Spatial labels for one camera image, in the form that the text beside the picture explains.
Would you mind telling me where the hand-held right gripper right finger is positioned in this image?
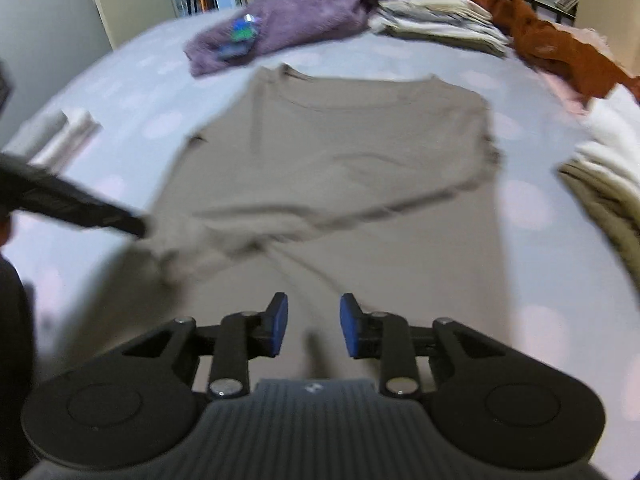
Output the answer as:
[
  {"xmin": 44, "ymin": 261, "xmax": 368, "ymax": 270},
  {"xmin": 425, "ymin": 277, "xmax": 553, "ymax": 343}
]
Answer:
[{"xmin": 339, "ymin": 292, "xmax": 511, "ymax": 401}]

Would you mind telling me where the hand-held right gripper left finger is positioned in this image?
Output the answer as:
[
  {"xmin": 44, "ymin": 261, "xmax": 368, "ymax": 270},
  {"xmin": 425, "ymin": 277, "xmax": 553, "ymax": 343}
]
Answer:
[{"xmin": 117, "ymin": 291, "xmax": 290, "ymax": 401}]

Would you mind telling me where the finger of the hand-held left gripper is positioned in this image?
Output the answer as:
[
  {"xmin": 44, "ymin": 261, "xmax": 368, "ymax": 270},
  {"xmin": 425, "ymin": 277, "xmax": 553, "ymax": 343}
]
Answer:
[{"xmin": 0, "ymin": 154, "xmax": 147, "ymax": 239}]

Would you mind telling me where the taupe shirt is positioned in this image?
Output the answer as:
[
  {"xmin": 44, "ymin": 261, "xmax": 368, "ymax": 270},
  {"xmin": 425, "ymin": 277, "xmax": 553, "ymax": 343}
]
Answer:
[{"xmin": 47, "ymin": 64, "xmax": 503, "ymax": 386}]

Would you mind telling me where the stack of folded clothes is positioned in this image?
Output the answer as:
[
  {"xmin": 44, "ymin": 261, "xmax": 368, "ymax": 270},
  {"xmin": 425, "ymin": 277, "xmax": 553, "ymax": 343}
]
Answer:
[{"xmin": 367, "ymin": 0, "xmax": 513, "ymax": 58}]

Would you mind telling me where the white folded cloth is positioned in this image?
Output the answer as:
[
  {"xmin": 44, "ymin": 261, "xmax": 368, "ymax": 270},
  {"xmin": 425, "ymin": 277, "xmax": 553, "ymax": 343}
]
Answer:
[{"xmin": 30, "ymin": 109, "xmax": 103, "ymax": 171}]

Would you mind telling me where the grey folded cloth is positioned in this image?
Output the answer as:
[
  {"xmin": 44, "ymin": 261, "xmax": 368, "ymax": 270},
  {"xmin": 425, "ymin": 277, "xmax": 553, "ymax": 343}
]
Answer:
[{"xmin": 2, "ymin": 110, "xmax": 68, "ymax": 161}]

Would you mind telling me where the person's dark clothing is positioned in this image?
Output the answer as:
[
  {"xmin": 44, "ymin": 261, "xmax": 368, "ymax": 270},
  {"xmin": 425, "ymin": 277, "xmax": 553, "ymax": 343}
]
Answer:
[{"xmin": 0, "ymin": 255, "xmax": 38, "ymax": 480}]

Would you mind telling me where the cream door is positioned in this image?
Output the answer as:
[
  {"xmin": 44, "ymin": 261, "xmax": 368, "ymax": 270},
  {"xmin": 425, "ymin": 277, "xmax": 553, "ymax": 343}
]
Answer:
[{"xmin": 82, "ymin": 0, "xmax": 178, "ymax": 51}]

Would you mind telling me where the smartphone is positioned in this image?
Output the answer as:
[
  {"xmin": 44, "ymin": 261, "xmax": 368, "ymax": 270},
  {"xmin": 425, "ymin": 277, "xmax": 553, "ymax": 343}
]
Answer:
[{"xmin": 217, "ymin": 12, "xmax": 261, "ymax": 61}]

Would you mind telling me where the olive knit garment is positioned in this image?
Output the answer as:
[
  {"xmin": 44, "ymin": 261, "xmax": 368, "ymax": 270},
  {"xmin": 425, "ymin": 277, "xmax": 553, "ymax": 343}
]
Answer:
[{"xmin": 557, "ymin": 142, "xmax": 640, "ymax": 271}]

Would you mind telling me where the purple fleece garment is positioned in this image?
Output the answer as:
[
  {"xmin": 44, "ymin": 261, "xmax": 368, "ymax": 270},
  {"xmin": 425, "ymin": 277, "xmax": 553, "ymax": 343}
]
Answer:
[{"xmin": 184, "ymin": 0, "xmax": 421, "ymax": 78}]

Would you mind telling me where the pale pink cloth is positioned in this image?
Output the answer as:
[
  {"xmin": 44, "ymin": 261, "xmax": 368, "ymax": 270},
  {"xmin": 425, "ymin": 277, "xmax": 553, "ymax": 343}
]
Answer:
[{"xmin": 537, "ymin": 67, "xmax": 593, "ymax": 116}]

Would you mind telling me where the white fluffy cloth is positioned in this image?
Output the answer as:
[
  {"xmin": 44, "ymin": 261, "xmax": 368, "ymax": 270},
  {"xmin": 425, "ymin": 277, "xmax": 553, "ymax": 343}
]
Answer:
[{"xmin": 575, "ymin": 82, "xmax": 640, "ymax": 186}]

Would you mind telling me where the rust brown garment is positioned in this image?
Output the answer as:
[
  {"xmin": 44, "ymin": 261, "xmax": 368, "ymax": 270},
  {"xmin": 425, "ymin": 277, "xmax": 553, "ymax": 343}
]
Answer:
[{"xmin": 462, "ymin": 0, "xmax": 640, "ymax": 101}]

